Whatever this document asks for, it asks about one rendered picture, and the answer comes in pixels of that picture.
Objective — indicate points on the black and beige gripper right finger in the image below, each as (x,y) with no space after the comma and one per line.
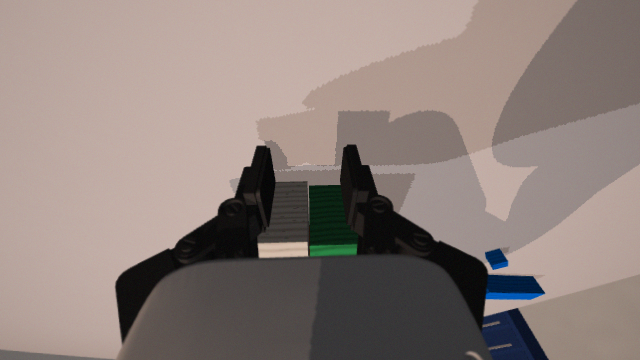
(379,227)

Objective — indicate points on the light wooden cube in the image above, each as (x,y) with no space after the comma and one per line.
(286,235)

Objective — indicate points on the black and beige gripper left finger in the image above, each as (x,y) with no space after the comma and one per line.
(232,234)

